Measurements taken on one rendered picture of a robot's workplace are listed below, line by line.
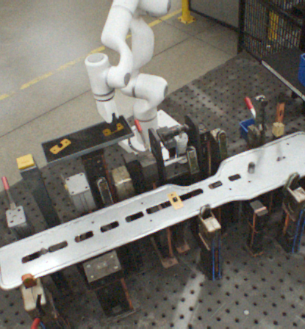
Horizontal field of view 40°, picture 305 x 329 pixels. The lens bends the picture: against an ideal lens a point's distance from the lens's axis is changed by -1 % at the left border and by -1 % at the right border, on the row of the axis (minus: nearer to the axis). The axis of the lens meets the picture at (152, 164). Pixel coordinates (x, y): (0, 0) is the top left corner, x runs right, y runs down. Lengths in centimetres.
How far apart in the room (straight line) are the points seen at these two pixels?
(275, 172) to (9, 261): 108
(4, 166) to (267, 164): 233
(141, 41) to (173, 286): 105
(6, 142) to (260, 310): 267
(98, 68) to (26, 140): 226
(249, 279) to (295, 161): 52
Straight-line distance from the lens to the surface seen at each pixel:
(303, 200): 162
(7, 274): 162
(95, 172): 181
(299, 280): 184
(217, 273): 178
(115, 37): 158
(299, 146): 187
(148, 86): 195
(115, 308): 173
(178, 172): 179
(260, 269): 183
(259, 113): 179
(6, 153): 366
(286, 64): 230
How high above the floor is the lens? 228
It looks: 46 degrees down
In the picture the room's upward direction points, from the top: 9 degrees counter-clockwise
